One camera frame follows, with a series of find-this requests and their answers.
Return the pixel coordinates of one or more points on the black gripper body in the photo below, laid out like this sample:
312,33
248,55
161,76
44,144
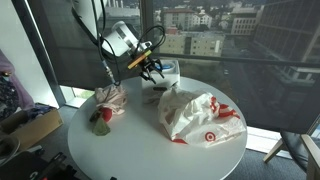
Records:
148,65

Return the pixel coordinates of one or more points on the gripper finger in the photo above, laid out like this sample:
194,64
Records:
147,76
159,71

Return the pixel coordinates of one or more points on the pink shirt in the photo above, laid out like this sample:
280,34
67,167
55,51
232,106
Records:
112,97

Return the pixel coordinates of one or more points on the radish plush toy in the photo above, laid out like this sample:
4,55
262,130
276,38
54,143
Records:
101,117

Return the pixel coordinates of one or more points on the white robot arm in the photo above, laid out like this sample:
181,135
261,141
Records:
123,38

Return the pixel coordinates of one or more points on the blue white bowl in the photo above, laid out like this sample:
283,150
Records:
164,66

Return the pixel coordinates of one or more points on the white box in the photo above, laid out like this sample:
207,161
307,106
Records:
171,78

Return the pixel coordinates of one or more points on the white plastic Target bag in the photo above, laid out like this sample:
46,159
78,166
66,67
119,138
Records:
197,118

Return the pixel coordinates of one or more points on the cardboard box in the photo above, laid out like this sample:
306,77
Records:
31,132

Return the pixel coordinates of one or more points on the wooden chair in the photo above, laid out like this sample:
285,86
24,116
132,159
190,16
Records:
303,149

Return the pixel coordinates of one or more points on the orange wrist camera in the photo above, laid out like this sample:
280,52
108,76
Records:
140,58

